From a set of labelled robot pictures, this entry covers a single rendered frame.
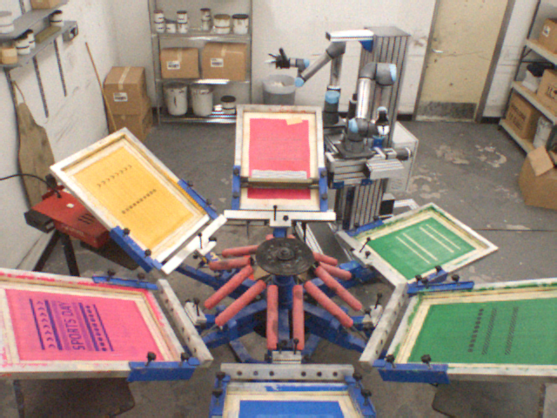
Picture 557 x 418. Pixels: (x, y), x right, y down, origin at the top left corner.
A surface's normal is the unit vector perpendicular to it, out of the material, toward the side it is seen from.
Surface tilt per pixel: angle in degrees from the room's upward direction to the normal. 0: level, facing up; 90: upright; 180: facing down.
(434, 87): 90
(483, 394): 0
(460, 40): 90
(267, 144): 32
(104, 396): 0
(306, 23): 90
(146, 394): 0
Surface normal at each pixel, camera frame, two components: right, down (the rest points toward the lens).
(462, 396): 0.04, -0.83
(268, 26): 0.01, 0.56
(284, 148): 0.04, -0.40
